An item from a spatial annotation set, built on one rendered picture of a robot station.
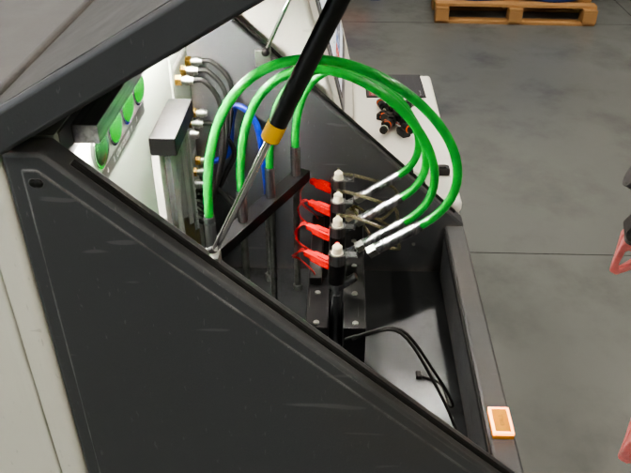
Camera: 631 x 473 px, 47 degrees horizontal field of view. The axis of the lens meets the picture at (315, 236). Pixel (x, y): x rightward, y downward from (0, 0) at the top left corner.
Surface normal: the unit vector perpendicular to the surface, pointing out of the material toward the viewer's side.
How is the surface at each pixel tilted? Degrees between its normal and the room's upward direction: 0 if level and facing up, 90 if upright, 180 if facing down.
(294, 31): 90
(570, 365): 0
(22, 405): 90
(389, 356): 0
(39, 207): 90
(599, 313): 0
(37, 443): 90
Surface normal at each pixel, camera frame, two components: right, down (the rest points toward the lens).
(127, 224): -0.04, 0.56
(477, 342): 0.00, -0.83
